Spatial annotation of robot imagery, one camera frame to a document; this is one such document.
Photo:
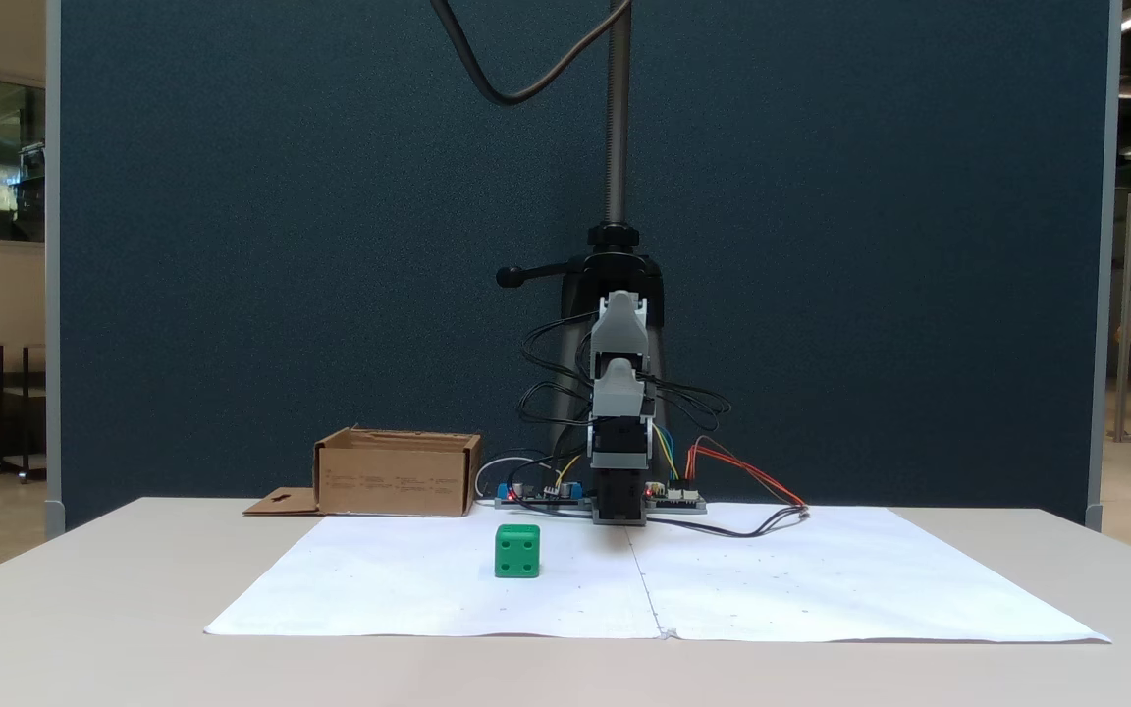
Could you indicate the white paper sheet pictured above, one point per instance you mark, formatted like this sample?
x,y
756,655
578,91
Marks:
x,y
840,579
428,589

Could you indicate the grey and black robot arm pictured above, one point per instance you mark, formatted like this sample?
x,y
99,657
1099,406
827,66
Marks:
x,y
619,334

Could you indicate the blue circuit board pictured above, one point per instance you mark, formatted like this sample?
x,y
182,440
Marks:
x,y
565,489

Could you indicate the blue partition panel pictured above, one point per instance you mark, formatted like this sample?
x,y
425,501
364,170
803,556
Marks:
x,y
281,245

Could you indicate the dark circuit board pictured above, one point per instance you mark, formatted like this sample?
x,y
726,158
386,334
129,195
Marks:
x,y
678,501

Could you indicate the wall window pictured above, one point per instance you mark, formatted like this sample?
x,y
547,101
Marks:
x,y
16,157

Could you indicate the brown cardboard box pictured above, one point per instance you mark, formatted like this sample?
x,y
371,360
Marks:
x,y
394,481

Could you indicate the black shelf cart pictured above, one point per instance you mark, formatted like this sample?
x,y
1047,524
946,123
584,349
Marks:
x,y
24,393

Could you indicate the green dice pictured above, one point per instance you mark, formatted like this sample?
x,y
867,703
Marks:
x,y
516,552

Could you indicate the black camera stand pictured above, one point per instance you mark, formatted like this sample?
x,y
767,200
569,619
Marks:
x,y
618,147

